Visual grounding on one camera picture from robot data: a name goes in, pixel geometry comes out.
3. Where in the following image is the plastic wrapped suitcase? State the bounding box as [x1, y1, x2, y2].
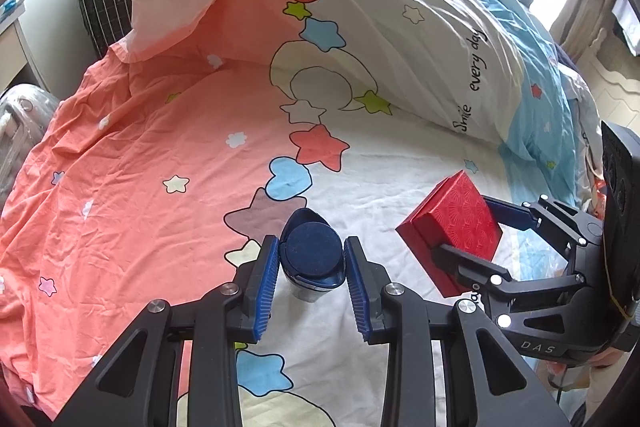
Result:
[0, 83, 62, 190]

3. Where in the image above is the printed star quilt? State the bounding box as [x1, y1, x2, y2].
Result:
[129, 0, 603, 150]

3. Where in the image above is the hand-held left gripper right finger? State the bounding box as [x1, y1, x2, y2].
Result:
[344, 235, 571, 427]

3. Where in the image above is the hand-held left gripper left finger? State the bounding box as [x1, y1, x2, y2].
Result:
[52, 234, 280, 427]

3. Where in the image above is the red gift box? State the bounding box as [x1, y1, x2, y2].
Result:
[396, 171, 503, 299]

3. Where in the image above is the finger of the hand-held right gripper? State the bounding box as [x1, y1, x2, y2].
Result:
[431, 243, 585, 309]
[484, 194, 602, 254]

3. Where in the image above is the printed star bed sheet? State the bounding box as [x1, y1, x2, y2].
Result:
[0, 52, 601, 427]

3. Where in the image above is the white desk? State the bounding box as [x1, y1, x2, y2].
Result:
[0, 0, 52, 94]

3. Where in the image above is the dark blue round jar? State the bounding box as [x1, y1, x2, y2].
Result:
[279, 208, 347, 303]

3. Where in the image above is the beige curtain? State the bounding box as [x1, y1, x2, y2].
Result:
[549, 0, 618, 64]

